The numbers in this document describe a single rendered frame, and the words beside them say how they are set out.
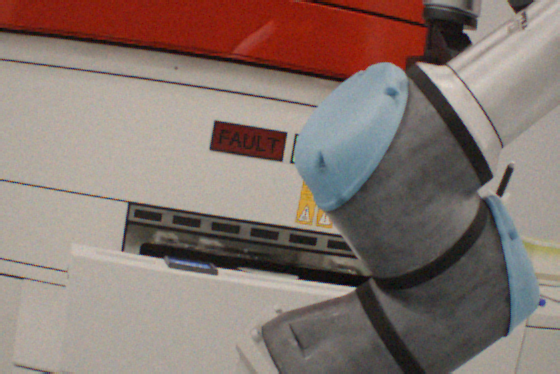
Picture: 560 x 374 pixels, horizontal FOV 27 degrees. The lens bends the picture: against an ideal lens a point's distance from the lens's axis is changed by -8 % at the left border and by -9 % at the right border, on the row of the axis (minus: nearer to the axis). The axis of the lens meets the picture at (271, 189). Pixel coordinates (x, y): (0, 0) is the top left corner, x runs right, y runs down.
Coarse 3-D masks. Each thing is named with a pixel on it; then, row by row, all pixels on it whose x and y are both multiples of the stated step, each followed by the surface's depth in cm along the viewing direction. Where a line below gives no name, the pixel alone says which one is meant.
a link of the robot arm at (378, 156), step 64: (384, 64) 98; (448, 64) 98; (512, 64) 95; (320, 128) 98; (384, 128) 93; (448, 128) 94; (512, 128) 96; (320, 192) 96; (384, 192) 94; (448, 192) 95; (384, 256) 97
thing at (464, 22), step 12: (432, 12) 140; (444, 12) 139; (456, 12) 139; (432, 24) 144; (444, 24) 141; (456, 24) 141; (468, 24) 139; (432, 48) 144; (408, 60) 146; (420, 60) 141; (432, 60) 140
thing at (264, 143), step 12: (216, 132) 195; (228, 132) 195; (240, 132) 196; (252, 132) 196; (264, 132) 196; (216, 144) 195; (228, 144) 196; (240, 144) 196; (252, 144) 196; (264, 144) 197; (276, 144) 197; (276, 156) 197
